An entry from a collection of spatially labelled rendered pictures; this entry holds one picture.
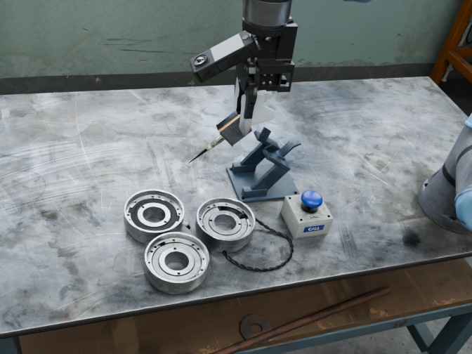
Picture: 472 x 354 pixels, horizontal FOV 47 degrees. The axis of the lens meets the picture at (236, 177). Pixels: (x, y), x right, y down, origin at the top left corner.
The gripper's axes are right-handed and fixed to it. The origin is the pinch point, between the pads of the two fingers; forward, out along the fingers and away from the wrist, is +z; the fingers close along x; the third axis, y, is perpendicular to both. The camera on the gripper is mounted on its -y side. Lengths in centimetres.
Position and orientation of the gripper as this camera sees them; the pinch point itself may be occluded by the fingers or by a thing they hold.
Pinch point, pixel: (239, 123)
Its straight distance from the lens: 99.1
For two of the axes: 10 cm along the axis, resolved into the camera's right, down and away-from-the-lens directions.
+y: 9.7, -0.7, 2.3
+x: -2.2, -6.4, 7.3
